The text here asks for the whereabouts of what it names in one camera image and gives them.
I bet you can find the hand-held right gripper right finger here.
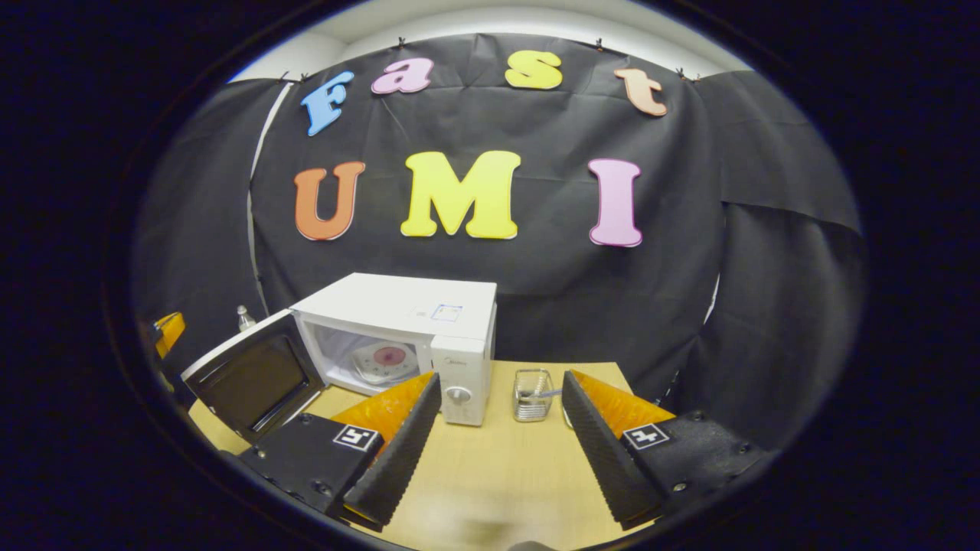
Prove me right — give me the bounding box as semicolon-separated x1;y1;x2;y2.
561;370;770;530

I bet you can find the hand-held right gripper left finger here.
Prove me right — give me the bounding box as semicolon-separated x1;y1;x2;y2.
237;372;443;533

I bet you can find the white square cherry-print plate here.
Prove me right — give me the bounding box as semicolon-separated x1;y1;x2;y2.
352;341;420;386

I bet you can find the white microwave oven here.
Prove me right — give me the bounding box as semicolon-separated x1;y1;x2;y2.
181;273;498;445

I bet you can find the metal wire basket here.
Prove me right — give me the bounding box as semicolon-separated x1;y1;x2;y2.
513;369;555;423

